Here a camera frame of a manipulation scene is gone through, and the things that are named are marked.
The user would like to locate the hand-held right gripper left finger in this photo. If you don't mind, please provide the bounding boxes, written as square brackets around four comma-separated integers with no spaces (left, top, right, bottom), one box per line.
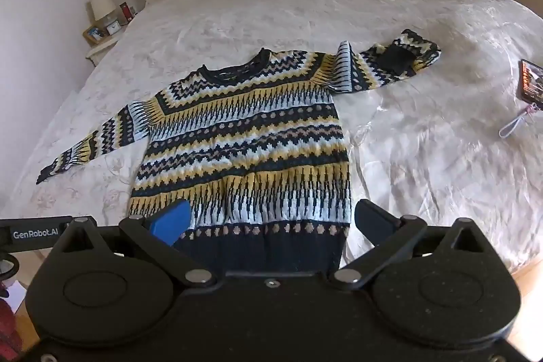
[54,198,215,288]

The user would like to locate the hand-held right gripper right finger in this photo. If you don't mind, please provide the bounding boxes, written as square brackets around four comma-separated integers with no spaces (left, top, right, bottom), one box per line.
[333,198,493,290]

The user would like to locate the patterned knit sweater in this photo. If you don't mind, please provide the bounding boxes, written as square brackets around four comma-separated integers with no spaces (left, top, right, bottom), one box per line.
[36,28,443,273]

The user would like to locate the dark red cloth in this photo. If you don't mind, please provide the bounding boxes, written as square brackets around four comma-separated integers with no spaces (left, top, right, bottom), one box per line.
[0,296,24,362]

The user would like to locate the cream nightstand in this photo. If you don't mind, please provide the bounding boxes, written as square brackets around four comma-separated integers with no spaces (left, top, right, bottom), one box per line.
[82,29,128,66]

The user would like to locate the phone with printed case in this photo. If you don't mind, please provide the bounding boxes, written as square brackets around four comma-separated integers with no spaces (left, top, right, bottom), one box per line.
[518,59,543,112]

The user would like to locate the bed with white bedspread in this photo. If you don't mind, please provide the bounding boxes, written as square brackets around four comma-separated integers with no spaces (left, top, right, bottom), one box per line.
[0,0,543,286]

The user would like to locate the cream table lamp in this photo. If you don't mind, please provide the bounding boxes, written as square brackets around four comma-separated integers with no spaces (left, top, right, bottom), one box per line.
[88,0,116,23]

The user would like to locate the black cable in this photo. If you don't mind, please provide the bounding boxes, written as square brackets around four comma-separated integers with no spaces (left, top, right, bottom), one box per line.
[0,253,20,297]

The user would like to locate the lilac phone lanyard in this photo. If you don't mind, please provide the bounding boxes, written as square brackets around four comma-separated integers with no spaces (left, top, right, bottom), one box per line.
[498,105,543,140]

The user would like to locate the wooden photo frame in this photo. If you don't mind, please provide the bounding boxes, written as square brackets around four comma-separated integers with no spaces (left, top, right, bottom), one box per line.
[82,24,109,45]

